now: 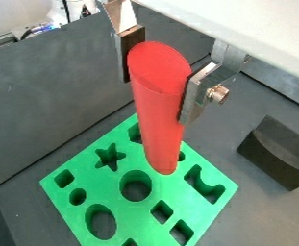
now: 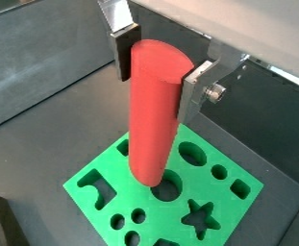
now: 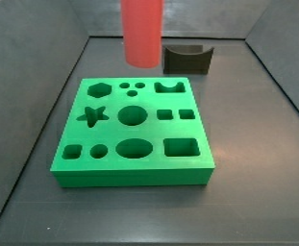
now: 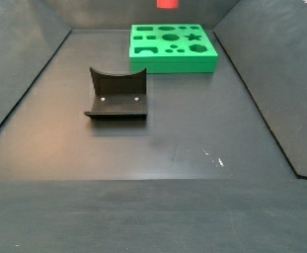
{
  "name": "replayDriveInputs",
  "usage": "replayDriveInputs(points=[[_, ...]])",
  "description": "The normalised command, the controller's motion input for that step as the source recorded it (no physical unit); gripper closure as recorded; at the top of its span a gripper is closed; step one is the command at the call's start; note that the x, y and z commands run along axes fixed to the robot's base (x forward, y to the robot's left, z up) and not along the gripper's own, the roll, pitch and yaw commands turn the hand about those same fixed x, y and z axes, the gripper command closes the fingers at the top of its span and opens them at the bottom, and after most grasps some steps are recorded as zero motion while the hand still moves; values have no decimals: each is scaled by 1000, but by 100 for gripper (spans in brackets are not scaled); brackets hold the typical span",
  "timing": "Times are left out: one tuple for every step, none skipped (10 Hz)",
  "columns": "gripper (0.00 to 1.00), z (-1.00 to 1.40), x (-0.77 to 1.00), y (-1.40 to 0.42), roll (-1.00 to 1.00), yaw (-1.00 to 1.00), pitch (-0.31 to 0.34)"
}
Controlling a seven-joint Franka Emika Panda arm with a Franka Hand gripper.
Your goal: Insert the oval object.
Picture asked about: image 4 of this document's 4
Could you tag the black curved holder stand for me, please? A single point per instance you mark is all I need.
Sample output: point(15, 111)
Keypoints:
point(120, 95)

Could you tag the green shape sorter box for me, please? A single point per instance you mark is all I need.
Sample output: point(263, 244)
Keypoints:
point(171, 48)

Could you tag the red oval object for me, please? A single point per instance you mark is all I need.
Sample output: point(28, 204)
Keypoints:
point(167, 4)

